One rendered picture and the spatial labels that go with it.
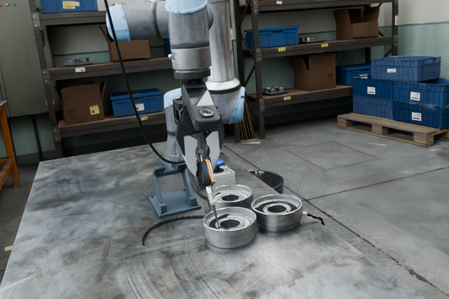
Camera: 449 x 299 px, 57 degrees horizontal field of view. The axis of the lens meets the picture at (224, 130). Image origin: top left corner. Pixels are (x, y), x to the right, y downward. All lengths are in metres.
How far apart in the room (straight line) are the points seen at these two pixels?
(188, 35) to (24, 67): 3.85
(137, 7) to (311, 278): 0.61
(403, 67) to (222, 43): 3.48
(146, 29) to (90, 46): 3.89
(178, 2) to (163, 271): 0.47
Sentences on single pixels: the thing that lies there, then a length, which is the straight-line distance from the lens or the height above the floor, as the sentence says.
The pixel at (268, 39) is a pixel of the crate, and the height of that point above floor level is 1.10.
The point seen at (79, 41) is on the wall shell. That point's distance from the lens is 4.76.
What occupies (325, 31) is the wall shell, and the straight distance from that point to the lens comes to 5.68.
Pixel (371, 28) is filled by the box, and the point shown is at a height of 1.12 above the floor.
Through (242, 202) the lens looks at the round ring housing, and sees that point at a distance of 0.90.
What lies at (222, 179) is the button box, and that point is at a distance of 1.05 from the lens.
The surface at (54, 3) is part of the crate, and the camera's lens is 4.28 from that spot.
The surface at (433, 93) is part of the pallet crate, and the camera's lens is 4.40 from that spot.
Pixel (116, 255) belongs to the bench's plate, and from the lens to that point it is 0.84.
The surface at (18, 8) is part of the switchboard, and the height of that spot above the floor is 1.59.
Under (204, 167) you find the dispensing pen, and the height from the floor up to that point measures 0.94.
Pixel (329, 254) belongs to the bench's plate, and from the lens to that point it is 0.78.
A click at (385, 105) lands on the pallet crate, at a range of 4.83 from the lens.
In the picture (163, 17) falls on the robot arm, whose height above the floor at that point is 1.23.
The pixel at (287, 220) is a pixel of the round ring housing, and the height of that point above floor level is 0.83.
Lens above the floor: 1.19
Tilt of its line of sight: 13 degrees down
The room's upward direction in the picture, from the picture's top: 5 degrees counter-clockwise
